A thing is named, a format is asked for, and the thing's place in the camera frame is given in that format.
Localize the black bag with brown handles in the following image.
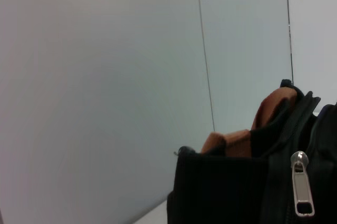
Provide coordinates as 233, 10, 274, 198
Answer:
167, 79, 337, 224

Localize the silver zipper pull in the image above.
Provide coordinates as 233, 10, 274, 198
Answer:
290, 151, 315, 218

